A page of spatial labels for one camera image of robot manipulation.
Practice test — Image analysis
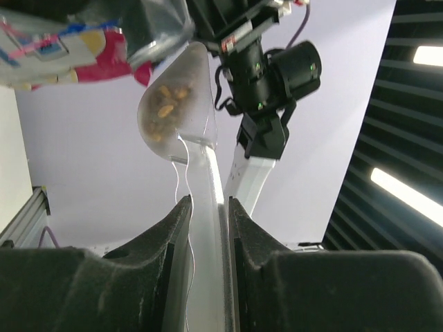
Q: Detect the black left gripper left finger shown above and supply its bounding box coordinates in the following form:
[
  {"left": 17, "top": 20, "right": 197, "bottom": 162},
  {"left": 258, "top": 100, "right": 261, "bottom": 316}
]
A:
[{"left": 1, "top": 196, "right": 192, "bottom": 331}]

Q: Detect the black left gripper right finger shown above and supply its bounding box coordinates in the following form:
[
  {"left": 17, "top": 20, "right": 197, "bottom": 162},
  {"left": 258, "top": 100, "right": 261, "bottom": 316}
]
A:
[{"left": 228, "top": 198, "right": 442, "bottom": 331}]

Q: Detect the clear plastic scoop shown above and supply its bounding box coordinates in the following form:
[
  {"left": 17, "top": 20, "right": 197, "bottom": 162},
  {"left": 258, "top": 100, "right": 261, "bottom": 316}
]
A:
[{"left": 137, "top": 42, "right": 235, "bottom": 331}]

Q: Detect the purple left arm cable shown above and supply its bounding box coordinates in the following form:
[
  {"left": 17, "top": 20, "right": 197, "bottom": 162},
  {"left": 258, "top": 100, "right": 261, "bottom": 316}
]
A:
[{"left": 37, "top": 226, "right": 60, "bottom": 249}]

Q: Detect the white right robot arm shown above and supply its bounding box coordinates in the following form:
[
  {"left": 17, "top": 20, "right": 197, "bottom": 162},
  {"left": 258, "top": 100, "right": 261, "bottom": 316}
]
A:
[{"left": 186, "top": 1, "right": 322, "bottom": 214}]

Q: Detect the brown pet food kibble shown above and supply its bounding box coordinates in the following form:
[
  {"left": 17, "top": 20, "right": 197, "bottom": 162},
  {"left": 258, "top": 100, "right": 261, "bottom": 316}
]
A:
[{"left": 143, "top": 84, "right": 192, "bottom": 142}]

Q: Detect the pet food bag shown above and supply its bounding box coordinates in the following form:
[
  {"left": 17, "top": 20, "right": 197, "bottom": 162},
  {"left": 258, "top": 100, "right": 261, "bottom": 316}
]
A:
[{"left": 1, "top": 0, "right": 195, "bottom": 91}]

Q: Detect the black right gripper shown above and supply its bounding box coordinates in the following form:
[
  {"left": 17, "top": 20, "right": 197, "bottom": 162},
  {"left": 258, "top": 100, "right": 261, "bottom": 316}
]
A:
[{"left": 186, "top": 0, "right": 280, "bottom": 57}]

